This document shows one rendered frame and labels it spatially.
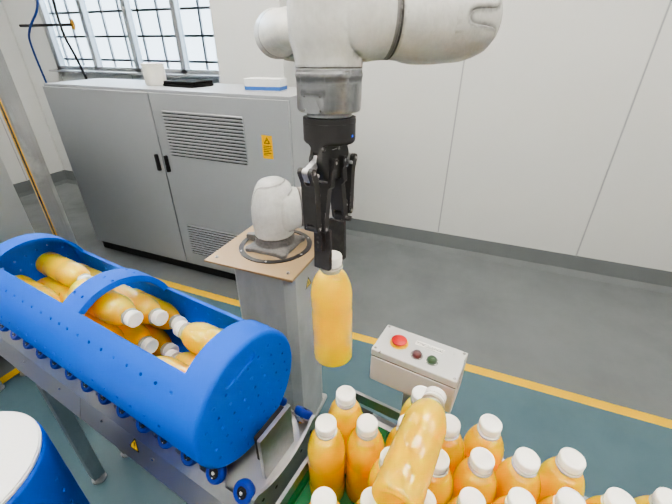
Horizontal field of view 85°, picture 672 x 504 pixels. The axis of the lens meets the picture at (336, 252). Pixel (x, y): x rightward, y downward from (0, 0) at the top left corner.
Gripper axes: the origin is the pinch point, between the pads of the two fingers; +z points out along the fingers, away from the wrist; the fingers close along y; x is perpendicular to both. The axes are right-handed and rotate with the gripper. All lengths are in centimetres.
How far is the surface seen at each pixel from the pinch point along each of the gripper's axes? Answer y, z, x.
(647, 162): -296, 35, 83
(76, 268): 6, 25, -82
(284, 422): 6.7, 40.6, -7.5
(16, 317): 24, 28, -75
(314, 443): 10.4, 35.6, 2.8
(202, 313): -3, 32, -42
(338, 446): 8.3, 36.1, 6.6
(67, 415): 15, 96, -113
